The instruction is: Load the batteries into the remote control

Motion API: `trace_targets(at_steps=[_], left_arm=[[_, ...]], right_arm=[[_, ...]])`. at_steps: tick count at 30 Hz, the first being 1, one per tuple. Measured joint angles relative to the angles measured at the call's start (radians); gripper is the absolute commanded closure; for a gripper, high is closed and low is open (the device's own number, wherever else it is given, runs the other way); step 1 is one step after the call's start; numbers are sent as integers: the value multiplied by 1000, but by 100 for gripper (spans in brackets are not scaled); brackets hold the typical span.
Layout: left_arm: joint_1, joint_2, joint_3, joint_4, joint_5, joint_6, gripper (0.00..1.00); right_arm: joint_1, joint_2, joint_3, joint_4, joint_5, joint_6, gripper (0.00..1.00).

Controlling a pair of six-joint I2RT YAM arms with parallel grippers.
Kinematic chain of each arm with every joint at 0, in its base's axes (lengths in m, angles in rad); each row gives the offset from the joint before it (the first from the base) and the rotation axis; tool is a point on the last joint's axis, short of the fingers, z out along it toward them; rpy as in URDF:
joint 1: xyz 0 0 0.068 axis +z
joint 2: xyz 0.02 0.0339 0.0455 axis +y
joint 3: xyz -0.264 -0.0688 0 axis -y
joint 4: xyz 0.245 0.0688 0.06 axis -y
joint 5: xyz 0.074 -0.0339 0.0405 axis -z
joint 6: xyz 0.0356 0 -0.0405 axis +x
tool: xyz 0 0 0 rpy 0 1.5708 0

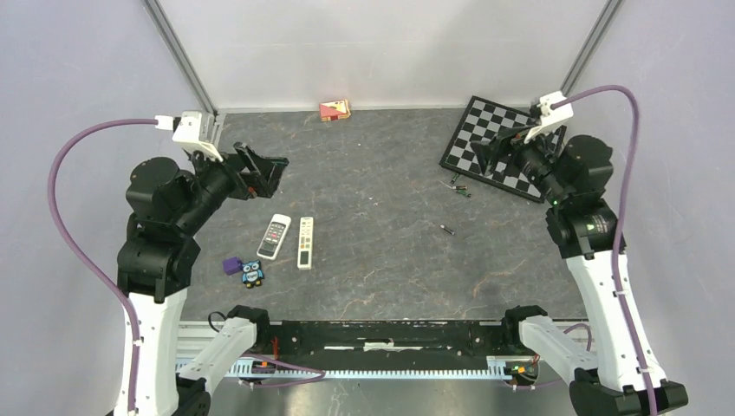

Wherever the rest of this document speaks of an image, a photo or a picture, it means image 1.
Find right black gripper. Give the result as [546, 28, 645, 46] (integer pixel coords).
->
[471, 119, 571, 205]

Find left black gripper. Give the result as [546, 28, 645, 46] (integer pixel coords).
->
[175, 139, 289, 232]

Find slim white remote control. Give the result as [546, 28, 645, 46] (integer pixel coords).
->
[297, 217, 314, 270]

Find black battery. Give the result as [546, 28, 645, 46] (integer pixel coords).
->
[439, 224, 456, 236]

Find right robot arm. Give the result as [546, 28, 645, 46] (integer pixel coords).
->
[470, 127, 689, 415]

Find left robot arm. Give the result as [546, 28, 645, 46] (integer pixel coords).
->
[114, 143, 289, 415]

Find white remote red buttons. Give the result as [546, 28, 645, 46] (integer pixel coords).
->
[257, 214, 292, 260]

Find black white chessboard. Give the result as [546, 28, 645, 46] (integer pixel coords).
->
[439, 95, 545, 203]

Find purple block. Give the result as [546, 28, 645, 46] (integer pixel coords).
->
[222, 257, 243, 276]

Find red yellow small box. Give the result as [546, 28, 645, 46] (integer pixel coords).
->
[319, 99, 351, 121]

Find blue owl toy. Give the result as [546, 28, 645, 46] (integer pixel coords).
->
[241, 260, 264, 289]

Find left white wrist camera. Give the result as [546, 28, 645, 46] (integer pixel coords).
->
[154, 111, 224, 162]

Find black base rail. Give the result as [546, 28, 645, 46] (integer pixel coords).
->
[240, 320, 534, 371]

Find white cable duct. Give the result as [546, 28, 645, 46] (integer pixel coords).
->
[174, 355, 541, 380]

